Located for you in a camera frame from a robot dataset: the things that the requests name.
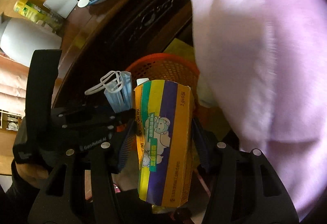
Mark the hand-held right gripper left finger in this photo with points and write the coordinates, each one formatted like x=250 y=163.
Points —
x=127 y=142

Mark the white square box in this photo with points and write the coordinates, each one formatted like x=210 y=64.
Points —
x=61 y=1

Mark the red plastic mesh basket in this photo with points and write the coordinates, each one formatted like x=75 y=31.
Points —
x=163 y=65

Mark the person's left forearm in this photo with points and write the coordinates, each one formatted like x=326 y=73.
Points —
x=15 y=201

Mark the white round lid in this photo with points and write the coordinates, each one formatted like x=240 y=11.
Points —
x=83 y=2

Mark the dark wooden desk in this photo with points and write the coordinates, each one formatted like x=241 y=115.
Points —
x=102 y=42

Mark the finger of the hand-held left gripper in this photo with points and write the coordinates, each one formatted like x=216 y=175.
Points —
x=84 y=112
x=102 y=128

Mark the person's left hand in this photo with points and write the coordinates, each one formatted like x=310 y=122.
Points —
x=29 y=171

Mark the white thermos kettle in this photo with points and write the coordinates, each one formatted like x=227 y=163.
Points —
x=25 y=40

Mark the green plastic bottle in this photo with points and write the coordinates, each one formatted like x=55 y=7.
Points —
x=28 y=9

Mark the striped orange medicine box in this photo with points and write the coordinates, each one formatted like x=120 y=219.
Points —
x=163 y=111

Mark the blue face mask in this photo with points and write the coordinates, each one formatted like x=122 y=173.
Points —
x=117 y=96

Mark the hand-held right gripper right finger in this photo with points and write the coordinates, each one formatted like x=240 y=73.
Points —
x=203 y=144

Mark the purple printed blanket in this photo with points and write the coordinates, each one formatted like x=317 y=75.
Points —
x=255 y=47

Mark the pink printed cloth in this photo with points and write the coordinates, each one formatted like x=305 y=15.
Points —
x=12 y=86

